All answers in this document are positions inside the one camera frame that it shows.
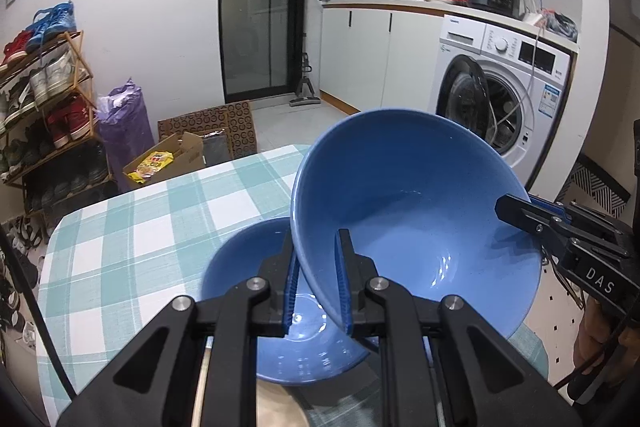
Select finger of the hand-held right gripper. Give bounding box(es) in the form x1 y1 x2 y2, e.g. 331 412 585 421
527 196 626 238
495 193 630 259

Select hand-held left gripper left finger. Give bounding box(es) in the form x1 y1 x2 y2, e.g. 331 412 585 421
56 229 301 427

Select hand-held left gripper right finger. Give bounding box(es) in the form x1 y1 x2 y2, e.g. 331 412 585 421
332 228 583 427

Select light blue bowl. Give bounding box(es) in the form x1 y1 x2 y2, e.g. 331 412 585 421
201 217 374 388

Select beige round plate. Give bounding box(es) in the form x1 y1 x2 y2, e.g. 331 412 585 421
192 342 312 427

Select dark blue bowl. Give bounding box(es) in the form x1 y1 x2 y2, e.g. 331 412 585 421
291 108 544 343

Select person's right hand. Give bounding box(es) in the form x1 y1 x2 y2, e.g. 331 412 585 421
574 294 617 369

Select black and white zigzag rug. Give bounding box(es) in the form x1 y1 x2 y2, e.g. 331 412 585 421
554 159 632 220

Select white washing machine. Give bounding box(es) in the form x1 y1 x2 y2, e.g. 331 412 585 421
432 14 574 188

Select teal checkered tablecloth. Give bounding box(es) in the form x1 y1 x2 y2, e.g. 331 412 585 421
37 144 551 427

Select dark plastic bag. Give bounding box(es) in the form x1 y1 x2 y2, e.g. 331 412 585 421
541 11 579 44

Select open cardboard box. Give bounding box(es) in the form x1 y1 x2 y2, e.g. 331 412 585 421
122 131 206 186

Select brown patterned cardboard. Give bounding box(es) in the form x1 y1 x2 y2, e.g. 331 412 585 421
157 102 259 158

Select yellow snack packet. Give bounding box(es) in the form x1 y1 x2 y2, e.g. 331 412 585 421
127 150 175 184

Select stick vacuum cleaner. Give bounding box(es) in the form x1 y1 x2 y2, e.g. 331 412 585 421
288 21 321 108

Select white base cabinets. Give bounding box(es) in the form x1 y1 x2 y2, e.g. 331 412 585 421
320 4 446 116

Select purple plastic bag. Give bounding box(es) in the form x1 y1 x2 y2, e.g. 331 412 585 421
96 78 156 180

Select pile of dark shoes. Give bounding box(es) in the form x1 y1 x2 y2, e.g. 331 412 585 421
0 213 49 350

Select black framed glass door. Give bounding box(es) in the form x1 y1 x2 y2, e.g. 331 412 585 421
218 0 309 106

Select wooden shoe rack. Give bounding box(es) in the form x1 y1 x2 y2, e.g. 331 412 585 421
0 29 114 219

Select shoe rack with shoes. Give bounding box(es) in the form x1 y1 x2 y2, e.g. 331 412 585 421
0 1 109 214

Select black cable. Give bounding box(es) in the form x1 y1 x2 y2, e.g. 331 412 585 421
564 317 636 406
0 222 77 403

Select white cable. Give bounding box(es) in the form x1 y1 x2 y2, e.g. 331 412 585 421
492 0 547 142

